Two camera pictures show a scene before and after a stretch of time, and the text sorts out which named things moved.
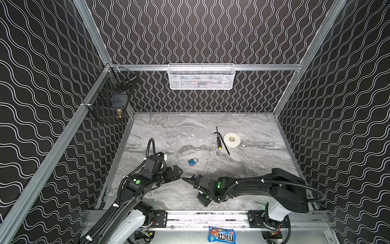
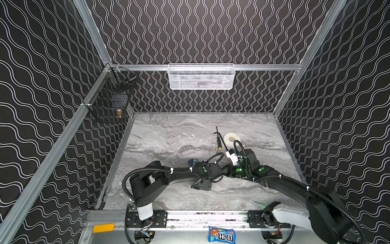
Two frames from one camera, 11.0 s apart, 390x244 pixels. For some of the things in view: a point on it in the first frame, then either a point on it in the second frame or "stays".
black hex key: [223, 142] stays
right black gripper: [200, 185] -> [231, 168]
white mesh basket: [201, 76] stays
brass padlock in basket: [119, 113] stays
